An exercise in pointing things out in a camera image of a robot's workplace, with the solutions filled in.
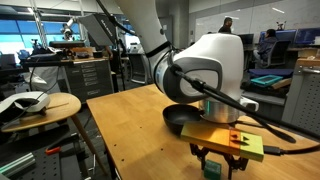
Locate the grey plastic bin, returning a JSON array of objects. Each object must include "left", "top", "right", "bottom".
[{"left": 241, "top": 89, "right": 288, "bottom": 125}]

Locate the dark computer monitor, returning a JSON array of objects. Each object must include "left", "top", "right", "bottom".
[{"left": 237, "top": 33, "right": 255, "bottom": 46}]

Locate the tan wooden block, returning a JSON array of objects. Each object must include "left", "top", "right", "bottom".
[{"left": 270, "top": 77, "right": 293, "bottom": 90}]

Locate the black bowl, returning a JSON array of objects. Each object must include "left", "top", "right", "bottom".
[{"left": 162, "top": 103, "right": 205, "bottom": 136}]

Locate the seated person dark jacket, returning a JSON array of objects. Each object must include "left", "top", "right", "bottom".
[{"left": 252, "top": 28, "right": 279, "bottom": 64}]

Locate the black perforated optical table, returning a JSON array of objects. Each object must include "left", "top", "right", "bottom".
[{"left": 0, "top": 124, "right": 84, "bottom": 180}]

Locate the black softbox light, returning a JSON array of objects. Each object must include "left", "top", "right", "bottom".
[{"left": 77, "top": 12, "right": 118, "bottom": 48}]

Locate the computer monitor blue screen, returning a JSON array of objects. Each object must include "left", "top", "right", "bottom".
[
  {"left": 259, "top": 29, "right": 298, "bottom": 44},
  {"left": 294, "top": 27, "right": 320, "bottom": 46}
]

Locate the grey perforated drawer cabinet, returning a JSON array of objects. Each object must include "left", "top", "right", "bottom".
[{"left": 280, "top": 57, "right": 320, "bottom": 138}]

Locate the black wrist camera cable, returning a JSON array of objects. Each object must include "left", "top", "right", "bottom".
[{"left": 94, "top": 0, "right": 320, "bottom": 157}]

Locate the black clamp orange handle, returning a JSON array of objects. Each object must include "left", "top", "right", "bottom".
[{"left": 44, "top": 132, "right": 81, "bottom": 156}]

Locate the blue fabric bag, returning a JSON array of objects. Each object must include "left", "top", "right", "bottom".
[{"left": 248, "top": 67, "right": 295, "bottom": 80}]

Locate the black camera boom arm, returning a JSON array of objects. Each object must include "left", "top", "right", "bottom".
[{"left": 0, "top": 48, "right": 79, "bottom": 76}]

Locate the aluminium extrusion bar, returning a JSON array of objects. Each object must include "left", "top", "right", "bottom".
[{"left": 0, "top": 152, "right": 37, "bottom": 178}]

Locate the grey office chair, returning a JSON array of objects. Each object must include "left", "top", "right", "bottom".
[{"left": 258, "top": 39, "right": 291, "bottom": 69}]

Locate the dark drawer cabinet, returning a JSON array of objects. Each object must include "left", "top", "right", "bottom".
[{"left": 62, "top": 57, "right": 115, "bottom": 104}]

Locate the black mesh chair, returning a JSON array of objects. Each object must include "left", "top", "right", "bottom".
[{"left": 128, "top": 53, "right": 149, "bottom": 84}]

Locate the standing person dark jacket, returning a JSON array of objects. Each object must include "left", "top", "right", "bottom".
[{"left": 217, "top": 16, "right": 234, "bottom": 34}]

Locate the black bag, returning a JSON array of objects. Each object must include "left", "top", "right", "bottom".
[{"left": 239, "top": 80, "right": 290, "bottom": 100}]

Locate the silver tripod pole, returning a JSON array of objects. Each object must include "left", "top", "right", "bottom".
[{"left": 31, "top": 0, "right": 48, "bottom": 48}]

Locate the black stereo camera bar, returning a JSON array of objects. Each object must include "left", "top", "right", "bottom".
[{"left": 48, "top": 40, "right": 86, "bottom": 50}]

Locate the small green block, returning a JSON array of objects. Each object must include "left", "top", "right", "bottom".
[{"left": 203, "top": 159, "right": 223, "bottom": 180}]

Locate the white plastic cover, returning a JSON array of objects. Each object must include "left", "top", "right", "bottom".
[{"left": 28, "top": 65, "right": 68, "bottom": 94}]

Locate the white headset device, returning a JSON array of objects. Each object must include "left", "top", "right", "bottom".
[{"left": 0, "top": 91, "right": 52, "bottom": 116}]

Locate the round wooden stool table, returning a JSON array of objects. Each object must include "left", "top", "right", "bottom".
[{"left": 0, "top": 92, "right": 111, "bottom": 178}]

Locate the teal tray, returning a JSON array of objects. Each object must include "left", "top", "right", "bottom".
[{"left": 250, "top": 74, "right": 284, "bottom": 89}]

